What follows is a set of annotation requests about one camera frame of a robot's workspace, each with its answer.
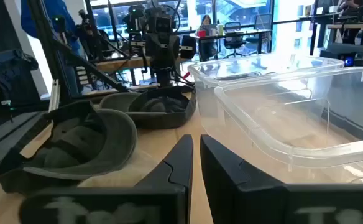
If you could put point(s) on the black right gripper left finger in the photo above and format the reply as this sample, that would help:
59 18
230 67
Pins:
175 174

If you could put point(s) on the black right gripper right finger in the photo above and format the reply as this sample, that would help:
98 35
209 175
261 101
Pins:
228 186

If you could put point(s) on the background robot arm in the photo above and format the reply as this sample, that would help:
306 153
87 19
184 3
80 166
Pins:
135 28

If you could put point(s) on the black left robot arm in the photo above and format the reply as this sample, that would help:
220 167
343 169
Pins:
163 46

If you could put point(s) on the clear plastic bin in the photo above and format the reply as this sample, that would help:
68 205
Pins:
278 150
207 78

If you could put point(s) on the red mug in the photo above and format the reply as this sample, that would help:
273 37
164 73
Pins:
201 33

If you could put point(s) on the silver aluminium extrusion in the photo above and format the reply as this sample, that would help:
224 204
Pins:
54 96

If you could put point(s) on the black office chair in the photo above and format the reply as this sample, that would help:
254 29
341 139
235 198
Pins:
262 21
233 40

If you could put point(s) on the pale green cup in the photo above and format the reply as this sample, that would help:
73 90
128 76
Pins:
220 29

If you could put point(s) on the person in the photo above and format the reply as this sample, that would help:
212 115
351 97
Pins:
351 18
206 21

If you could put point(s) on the dark office desk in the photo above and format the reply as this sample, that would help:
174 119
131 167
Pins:
250 32

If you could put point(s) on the black bag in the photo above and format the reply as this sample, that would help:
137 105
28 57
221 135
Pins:
7 77

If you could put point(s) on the blue jacket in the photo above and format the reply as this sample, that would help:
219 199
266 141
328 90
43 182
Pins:
55 12

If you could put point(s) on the wooden background table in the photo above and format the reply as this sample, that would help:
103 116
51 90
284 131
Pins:
352 26

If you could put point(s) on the black frame post with brace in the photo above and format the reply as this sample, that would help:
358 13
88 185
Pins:
49 46

